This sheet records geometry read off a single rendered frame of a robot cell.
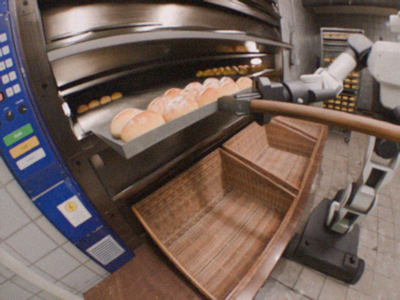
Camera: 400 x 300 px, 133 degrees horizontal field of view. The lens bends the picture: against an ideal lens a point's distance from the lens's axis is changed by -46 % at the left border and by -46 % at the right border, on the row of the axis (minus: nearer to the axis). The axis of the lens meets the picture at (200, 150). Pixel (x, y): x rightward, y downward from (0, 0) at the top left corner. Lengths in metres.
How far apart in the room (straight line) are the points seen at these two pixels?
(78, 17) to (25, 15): 0.16
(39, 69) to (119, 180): 0.45
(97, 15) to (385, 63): 1.01
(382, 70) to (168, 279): 1.20
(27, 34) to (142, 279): 0.97
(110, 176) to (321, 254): 1.32
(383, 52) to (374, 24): 4.66
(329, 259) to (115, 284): 1.26
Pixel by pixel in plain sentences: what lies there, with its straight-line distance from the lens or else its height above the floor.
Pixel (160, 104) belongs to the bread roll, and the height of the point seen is 1.22.
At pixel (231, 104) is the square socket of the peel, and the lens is 0.39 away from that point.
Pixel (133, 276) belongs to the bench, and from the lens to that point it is 0.85.
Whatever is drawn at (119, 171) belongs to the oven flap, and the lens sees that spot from 0.63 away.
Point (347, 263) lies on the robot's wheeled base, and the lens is 1.36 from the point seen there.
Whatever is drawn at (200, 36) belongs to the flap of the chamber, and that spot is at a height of 1.40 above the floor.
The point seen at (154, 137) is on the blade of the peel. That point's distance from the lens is 0.30.
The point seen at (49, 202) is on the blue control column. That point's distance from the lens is 0.61.
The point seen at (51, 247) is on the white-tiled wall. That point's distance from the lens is 0.77.
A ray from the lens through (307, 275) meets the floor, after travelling 1.44.
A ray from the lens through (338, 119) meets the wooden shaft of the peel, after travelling 0.34.
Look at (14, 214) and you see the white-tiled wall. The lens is 0.69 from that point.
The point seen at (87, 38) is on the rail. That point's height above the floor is 1.43.
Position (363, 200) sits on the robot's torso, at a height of 0.66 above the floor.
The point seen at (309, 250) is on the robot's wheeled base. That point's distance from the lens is 1.29.
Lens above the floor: 1.30
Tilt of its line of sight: 30 degrees down
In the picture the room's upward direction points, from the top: 10 degrees counter-clockwise
